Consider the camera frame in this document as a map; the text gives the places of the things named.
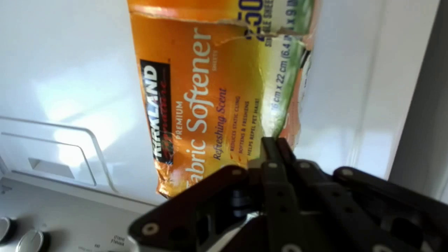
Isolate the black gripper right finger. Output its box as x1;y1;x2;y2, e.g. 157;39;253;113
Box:
260;138;448;252

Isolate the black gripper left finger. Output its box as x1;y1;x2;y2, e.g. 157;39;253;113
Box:
127;165;262;252

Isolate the yellow fabric softener box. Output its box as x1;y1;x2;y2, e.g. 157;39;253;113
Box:
127;0;322;197

